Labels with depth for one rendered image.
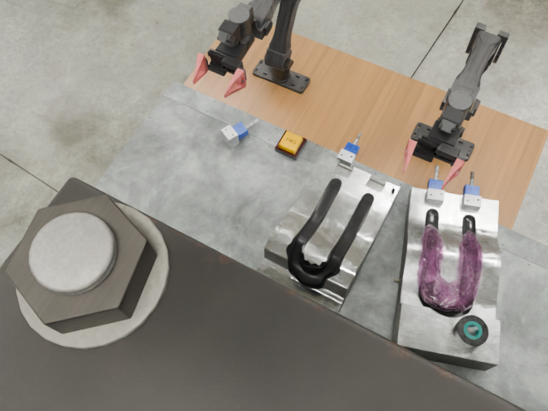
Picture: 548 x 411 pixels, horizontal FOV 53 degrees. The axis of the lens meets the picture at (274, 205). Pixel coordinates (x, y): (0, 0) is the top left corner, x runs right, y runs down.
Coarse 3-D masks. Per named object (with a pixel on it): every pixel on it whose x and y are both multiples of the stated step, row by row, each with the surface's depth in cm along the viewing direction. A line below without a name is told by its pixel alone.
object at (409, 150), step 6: (408, 144) 134; (414, 144) 134; (408, 150) 134; (414, 150) 138; (420, 150) 138; (426, 150) 138; (408, 156) 134; (420, 156) 139; (426, 156) 138; (432, 156) 137; (408, 162) 134
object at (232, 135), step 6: (258, 120) 186; (228, 126) 183; (234, 126) 184; (240, 126) 184; (246, 126) 185; (222, 132) 183; (228, 132) 182; (234, 132) 182; (240, 132) 183; (246, 132) 184; (228, 138) 181; (234, 138) 182; (240, 138) 185; (228, 144) 185; (234, 144) 185
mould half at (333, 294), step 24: (312, 192) 168; (360, 192) 167; (384, 192) 167; (288, 216) 164; (336, 216) 165; (384, 216) 164; (288, 240) 157; (312, 240) 158; (336, 240) 160; (360, 240) 161; (264, 264) 162; (360, 264) 156; (336, 288) 153
